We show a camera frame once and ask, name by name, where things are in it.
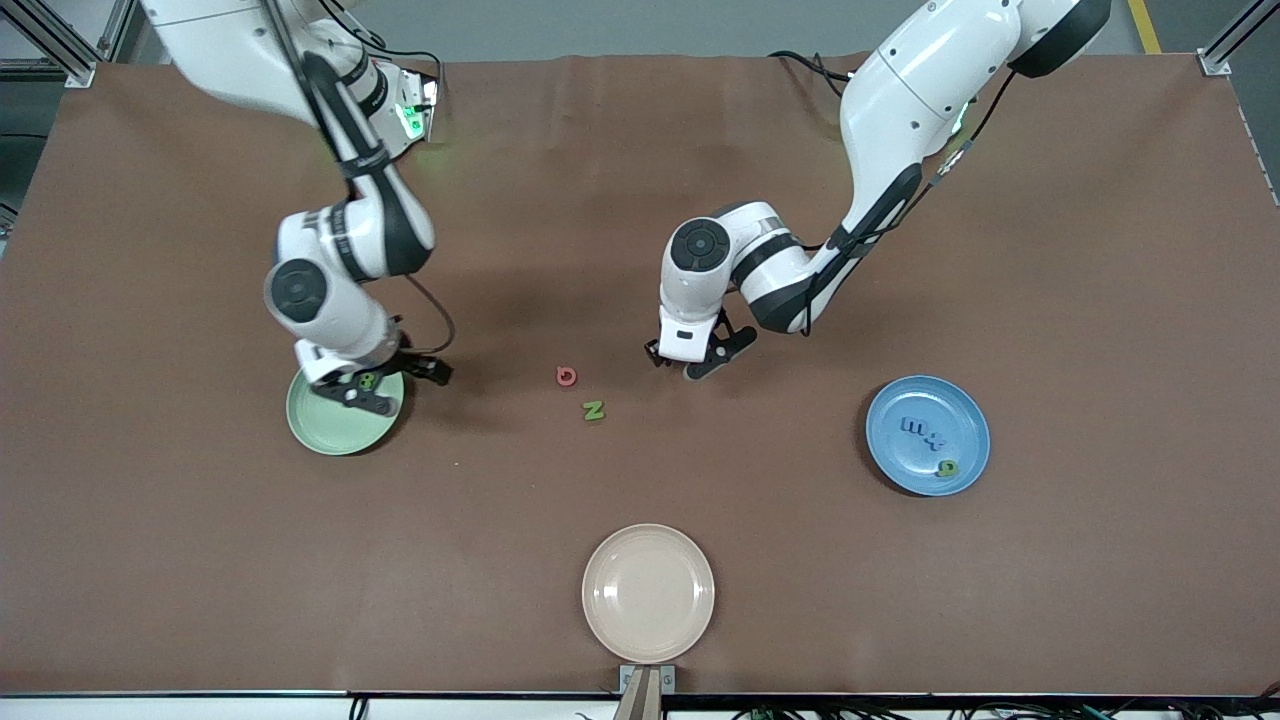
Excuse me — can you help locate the light green plate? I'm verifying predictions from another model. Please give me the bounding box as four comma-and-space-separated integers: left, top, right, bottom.
285, 345, 406, 458

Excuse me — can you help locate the brown table cover mat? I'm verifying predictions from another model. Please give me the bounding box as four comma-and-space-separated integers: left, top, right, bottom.
0, 50, 1280, 698

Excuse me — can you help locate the beige plate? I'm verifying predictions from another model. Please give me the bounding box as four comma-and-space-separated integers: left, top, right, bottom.
581, 523, 717, 665

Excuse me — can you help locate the blue plate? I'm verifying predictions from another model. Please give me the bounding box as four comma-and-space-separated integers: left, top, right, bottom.
866, 376, 992, 498

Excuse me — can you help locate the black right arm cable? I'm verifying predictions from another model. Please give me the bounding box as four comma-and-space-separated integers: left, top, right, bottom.
260, 0, 457, 356

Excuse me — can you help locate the black base cable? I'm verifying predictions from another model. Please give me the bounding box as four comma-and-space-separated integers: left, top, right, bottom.
768, 50, 851, 101
380, 44, 447, 86

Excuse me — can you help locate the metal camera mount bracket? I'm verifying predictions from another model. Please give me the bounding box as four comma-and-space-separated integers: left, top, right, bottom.
616, 664, 677, 720

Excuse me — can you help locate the black floor cable bundle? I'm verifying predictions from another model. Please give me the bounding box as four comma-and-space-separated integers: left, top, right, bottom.
730, 700, 1280, 720

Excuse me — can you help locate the aluminium frame post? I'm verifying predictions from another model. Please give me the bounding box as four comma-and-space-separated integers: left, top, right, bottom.
1197, 0, 1280, 77
0, 0, 136, 89

